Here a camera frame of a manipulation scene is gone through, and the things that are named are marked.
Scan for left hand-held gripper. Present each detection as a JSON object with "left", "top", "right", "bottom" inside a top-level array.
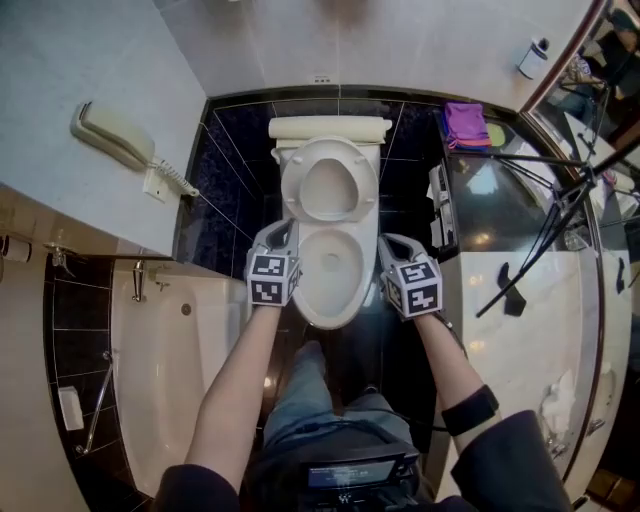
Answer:
[{"left": 244, "top": 217, "right": 304, "bottom": 308}]

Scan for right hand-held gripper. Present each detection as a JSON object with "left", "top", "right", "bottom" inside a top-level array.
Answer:
[{"left": 376, "top": 232, "right": 445, "bottom": 322}]

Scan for white toilet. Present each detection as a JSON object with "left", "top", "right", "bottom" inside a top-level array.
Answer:
[
  {"left": 279, "top": 135, "right": 380, "bottom": 224},
  {"left": 270, "top": 134, "right": 382, "bottom": 332}
]

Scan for person's right forearm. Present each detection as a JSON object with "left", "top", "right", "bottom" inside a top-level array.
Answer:
[{"left": 413, "top": 311, "right": 501, "bottom": 442}]

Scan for person's left forearm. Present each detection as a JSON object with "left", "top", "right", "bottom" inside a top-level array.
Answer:
[{"left": 183, "top": 301, "right": 282, "bottom": 482}]

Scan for chrome toilet paper holder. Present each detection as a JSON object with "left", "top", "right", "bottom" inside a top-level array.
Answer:
[{"left": 426, "top": 164, "right": 457, "bottom": 252}]

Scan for white toilet lid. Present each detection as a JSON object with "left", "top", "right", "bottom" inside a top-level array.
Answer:
[{"left": 298, "top": 156, "right": 361, "bottom": 214}]

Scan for blue cloth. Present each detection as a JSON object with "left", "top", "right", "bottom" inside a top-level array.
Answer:
[{"left": 439, "top": 114, "right": 494, "bottom": 152}]

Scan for marble vanity counter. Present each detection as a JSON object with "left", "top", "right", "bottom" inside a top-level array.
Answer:
[{"left": 428, "top": 103, "right": 607, "bottom": 502}]

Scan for purple cloth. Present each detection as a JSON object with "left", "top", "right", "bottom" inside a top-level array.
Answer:
[{"left": 443, "top": 101, "right": 488, "bottom": 144}]

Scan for chrome tub faucet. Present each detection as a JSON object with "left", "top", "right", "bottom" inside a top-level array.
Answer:
[{"left": 131, "top": 259, "right": 148, "bottom": 304}]

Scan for black tripod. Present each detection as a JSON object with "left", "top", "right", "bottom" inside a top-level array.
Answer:
[{"left": 473, "top": 133, "right": 640, "bottom": 320}]

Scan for person's left leg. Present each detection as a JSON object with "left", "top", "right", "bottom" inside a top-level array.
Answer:
[{"left": 262, "top": 340, "right": 347, "bottom": 442}]

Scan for person's leg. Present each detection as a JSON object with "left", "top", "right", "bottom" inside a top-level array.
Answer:
[
  {"left": 343, "top": 391, "right": 417, "bottom": 442},
  {"left": 262, "top": 340, "right": 347, "bottom": 442}
]

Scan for person's right leg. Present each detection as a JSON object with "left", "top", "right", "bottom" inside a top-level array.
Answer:
[{"left": 343, "top": 391, "right": 417, "bottom": 442}]

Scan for white tissue box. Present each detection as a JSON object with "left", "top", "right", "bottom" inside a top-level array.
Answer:
[{"left": 514, "top": 141, "right": 560, "bottom": 187}]

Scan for clear drinking glass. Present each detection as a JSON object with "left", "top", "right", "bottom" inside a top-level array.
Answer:
[{"left": 564, "top": 226, "right": 592, "bottom": 252}]

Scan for white bathtub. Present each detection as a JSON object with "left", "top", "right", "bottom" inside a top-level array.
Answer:
[{"left": 109, "top": 258, "right": 257, "bottom": 500}]

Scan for white washcloth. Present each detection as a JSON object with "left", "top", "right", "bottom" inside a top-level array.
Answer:
[{"left": 539, "top": 369, "right": 580, "bottom": 432}]

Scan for chrome shower valve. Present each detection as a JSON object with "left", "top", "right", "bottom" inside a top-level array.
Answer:
[{"left": 43, "top": 241, "right": 77, "bottom": 270}]

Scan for black chest screen device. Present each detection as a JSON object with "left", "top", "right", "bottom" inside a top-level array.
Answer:
[{"left": 248, "top": 418, "right": 427, "bottom": 512}]

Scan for white pump bottle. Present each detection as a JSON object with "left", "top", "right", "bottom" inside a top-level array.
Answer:
[{"left": 515, "top": 36, "right": 551, "bottom": 81}]

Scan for person's right black sleeve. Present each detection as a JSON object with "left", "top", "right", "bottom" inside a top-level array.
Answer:
[{"left": 448, "top": 409, "right": 575, "bottom": 512}]

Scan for person's black sleeve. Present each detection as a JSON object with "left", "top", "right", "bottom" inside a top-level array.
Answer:
[
  {"left": 148, "top": 463, "right": 242, "bottom": 512},
  {"left": 448, "top": 409, "right": 575, "bottom": 512}
]

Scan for chrome grab bar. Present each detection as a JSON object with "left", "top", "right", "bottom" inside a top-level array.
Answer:
[{"left": 74, "top": 349, "right": 116, "bottom": 456}]

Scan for chrome sink faucet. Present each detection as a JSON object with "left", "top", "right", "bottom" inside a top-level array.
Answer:
[{"left": 544, "top": 429, "right": 570, "bottom": 457}]

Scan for white toiletry bottle holder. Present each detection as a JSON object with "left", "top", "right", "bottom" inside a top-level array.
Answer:
[{"left": 0, "top": 234, "right": 34, "bottom": 264}]

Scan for person's left black sleeve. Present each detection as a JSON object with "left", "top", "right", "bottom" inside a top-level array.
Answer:
[{"left": 148, "top": 463, "right": 242, "bottom": 512}]

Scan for wood framed mirror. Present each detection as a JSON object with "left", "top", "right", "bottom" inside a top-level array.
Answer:
[{"left": 518, "top": 0, "right": 640, "bottom": 502}]

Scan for white soap dish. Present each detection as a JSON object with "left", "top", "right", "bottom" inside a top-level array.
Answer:
[{"left": 56, "top": 385, "right": 86, "bottom": 432}]

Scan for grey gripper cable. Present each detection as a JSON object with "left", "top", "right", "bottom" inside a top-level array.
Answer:
[{"left": 438, "top": 311, "right": 470, "bottom": 357}]

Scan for coiled telephone cord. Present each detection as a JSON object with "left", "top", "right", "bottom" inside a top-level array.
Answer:
[{"left": 149, "top": 156, "right": 201, "bottom": 198}]

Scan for white wall socket plate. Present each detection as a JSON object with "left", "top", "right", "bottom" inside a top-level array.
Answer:
[{"left": 142, "top": 169, "right": 169, "bottom": 203}]

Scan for beige wall telephone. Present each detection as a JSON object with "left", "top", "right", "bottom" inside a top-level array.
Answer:
[{"left": 69, "top": 101, "right": 158, "bottom": 173}]

